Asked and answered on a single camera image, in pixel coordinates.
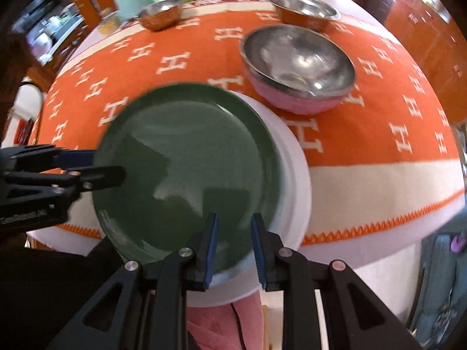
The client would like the blue sofa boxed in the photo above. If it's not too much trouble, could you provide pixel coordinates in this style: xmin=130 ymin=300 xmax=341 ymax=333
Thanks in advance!
xmin=408 ymin=220 xmax=466 ymax=349

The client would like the green plate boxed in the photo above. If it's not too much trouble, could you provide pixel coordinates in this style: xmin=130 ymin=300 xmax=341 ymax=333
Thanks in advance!
xmin=93 ymin=83 xmax=282 ymax=272

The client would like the white patterned plate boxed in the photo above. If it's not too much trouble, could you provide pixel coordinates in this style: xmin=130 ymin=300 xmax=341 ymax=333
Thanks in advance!
xmin=245 ymin=70 xmax=347 ymax=116

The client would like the small steel bowl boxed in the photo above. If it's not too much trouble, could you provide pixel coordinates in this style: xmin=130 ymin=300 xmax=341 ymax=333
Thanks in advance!
xmin=137 ymin=0 xmax=185 ymax=32

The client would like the medium steel bowl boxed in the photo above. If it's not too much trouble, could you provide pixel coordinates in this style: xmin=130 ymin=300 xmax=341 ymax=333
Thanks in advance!
xmin=240 ymin=24 xmax=356 ymax=100

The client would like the orange H-pattern blanket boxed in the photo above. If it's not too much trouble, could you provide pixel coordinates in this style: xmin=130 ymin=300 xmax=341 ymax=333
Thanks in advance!
xmin=34 ymin=0 xmax=465 ymax=247

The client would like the mint green container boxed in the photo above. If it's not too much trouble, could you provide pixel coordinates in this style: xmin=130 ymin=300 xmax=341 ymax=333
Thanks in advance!
xmin=113 ymin=0 xmax=154 ymax=22

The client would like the wooden wardrobe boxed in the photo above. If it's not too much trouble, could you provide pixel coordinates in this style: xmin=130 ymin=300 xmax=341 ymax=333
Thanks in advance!
xmin=355 ymin=0 xmax=466 ymax=124

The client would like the wooden cabinet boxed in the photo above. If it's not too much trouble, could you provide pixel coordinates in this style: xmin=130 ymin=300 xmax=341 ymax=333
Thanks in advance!
xmin=1 ymin=0 xmax=116 ymax=91

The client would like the large white plate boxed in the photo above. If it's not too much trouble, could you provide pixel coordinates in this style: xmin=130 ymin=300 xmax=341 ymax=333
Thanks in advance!
xmin=187 ymin=92 xmax=312 ymax=308

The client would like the large steel bowl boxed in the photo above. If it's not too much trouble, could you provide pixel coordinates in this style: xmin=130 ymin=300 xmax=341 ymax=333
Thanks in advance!
xmin=266 ymin=0 xmax=341 ymax=32

